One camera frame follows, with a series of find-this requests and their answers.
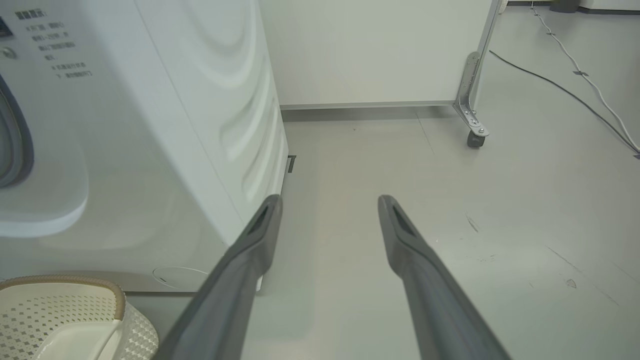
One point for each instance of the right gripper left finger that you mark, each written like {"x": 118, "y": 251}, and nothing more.
{"x": 235, "y": 280}

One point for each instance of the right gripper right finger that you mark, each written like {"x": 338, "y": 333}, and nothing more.
{"x": 430, "y": 290}

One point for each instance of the white front-load washing machine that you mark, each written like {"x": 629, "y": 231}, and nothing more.
{"x": 150, "y": 150}

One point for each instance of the cream perforated laundry basket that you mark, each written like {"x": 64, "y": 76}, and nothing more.
{"x": 60, "y": 320}

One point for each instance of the black caster wheel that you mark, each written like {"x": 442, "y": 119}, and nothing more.
{"x": 475, "y": 140}

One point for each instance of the white partition panel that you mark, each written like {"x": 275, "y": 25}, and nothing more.
{"x": 375, "y": 50}

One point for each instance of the dark grey bin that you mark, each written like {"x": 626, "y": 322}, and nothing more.
{"x": 564, "y": 5}

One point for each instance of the metal partition leg bracket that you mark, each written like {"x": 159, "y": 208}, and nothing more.
{"x": 469, "y": 80}

